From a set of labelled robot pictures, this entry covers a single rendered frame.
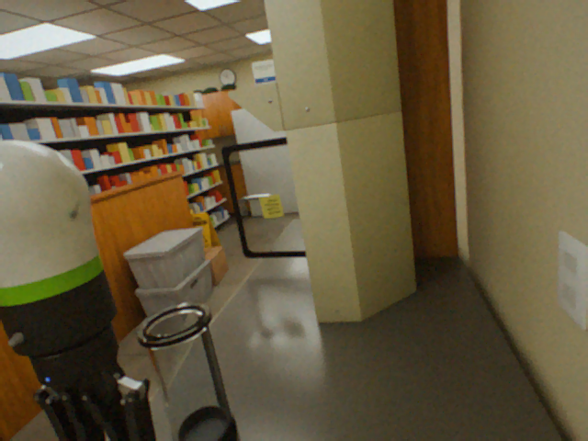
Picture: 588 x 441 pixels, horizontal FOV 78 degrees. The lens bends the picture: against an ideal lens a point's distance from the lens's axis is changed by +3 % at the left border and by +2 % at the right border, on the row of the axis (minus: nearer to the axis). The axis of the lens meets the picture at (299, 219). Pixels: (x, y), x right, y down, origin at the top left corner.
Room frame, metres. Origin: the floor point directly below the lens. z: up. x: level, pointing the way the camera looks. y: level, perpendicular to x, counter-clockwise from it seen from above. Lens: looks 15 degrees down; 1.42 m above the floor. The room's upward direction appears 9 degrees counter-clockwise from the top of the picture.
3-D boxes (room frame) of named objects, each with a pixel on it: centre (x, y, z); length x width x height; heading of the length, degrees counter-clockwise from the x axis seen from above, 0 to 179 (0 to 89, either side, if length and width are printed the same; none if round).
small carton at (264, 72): (0.92, 0.03, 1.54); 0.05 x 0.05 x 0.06; 4
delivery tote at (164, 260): (2.97, 1.16, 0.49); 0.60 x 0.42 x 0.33; 165
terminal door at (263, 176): (1.16, 0.08, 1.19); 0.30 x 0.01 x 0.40; 67
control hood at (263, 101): (0.96, 0.01, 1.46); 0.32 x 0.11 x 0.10; 165
